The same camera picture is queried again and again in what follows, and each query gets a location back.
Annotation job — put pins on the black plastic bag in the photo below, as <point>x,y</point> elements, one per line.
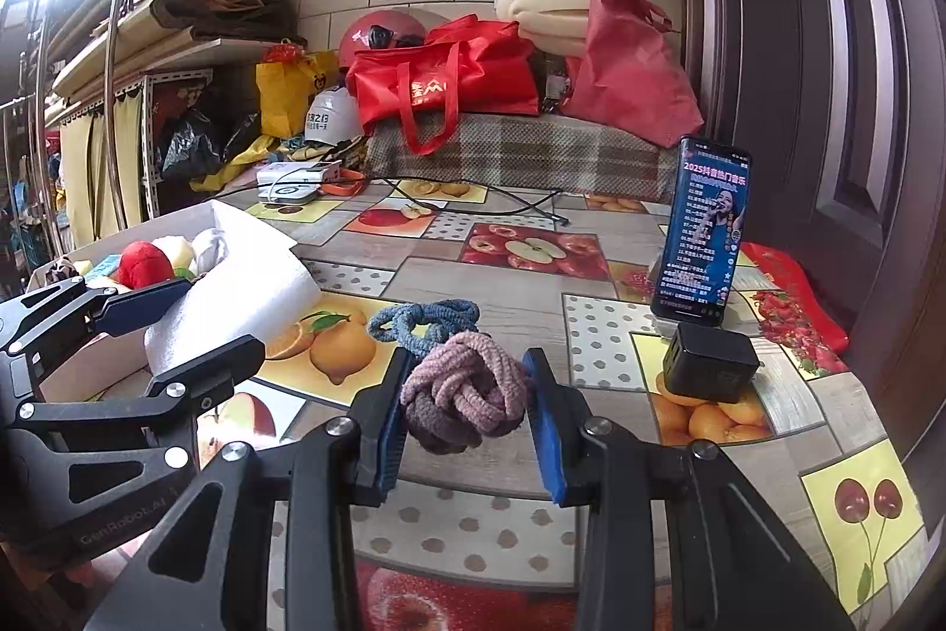
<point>192,143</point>

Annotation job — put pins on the grey phone stand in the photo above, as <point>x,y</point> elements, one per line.
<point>656,269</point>

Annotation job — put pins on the yellow curtain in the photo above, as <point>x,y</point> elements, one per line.
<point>81,173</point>

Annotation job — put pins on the white helmet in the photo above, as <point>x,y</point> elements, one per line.
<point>329,113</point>

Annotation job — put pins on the fruit print tablecloth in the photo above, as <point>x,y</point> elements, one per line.
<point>517,313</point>

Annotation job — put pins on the cream foam rolls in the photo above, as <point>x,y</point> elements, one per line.
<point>539,3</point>

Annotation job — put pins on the red strawberry print cloth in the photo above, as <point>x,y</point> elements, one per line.
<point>798,306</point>

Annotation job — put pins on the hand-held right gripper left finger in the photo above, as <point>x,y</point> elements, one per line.
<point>392,453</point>

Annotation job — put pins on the black smartphone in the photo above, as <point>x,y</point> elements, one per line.
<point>702,224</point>

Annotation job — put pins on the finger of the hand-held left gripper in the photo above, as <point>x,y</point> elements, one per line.
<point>214,372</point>
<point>144,306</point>

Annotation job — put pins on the white foam pad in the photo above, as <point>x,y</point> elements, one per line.
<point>244,276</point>

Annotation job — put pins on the red helmet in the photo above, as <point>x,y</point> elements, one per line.
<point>366,32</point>

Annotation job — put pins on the metal shelf rack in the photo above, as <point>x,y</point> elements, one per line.
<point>151,143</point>

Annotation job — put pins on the red plush toy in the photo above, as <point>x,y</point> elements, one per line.
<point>144,265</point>

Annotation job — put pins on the pile of cardboard sheets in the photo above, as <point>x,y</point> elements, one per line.
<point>185,10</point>

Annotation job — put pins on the white cardboard box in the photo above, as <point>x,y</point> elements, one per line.
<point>89,365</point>

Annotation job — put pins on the red tote bag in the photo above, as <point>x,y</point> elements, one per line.
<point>443,76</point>

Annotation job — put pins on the yellow cloth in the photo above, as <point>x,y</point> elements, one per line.
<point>244,158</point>

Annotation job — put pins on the red fabric bag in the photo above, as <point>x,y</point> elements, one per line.
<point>628,69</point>

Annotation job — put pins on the yellow bag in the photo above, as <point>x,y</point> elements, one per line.
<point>281,91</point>

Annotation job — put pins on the plaid blanket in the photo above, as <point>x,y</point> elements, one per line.
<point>517,154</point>

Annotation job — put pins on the black charger block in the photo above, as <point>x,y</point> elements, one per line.
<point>709,365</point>

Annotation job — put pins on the dark brown door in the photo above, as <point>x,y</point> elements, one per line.
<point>835,84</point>

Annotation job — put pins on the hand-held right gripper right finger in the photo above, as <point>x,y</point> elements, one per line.
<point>550,446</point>

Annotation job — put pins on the white power bank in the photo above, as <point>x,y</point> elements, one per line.
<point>295,176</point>

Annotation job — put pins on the chrome pipe rack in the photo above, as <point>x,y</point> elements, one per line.
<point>109,84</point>

